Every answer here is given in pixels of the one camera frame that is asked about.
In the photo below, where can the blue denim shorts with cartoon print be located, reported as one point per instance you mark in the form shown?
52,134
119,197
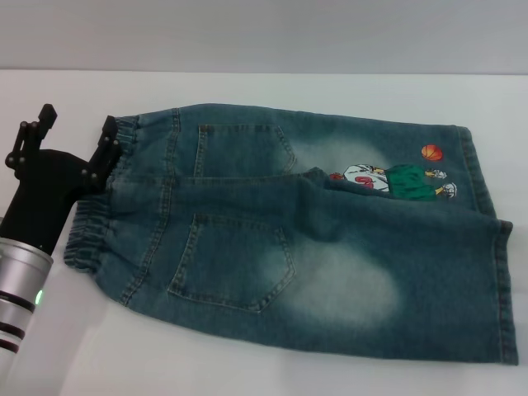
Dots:
313,255

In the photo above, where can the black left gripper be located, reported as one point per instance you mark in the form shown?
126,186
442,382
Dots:
45,185

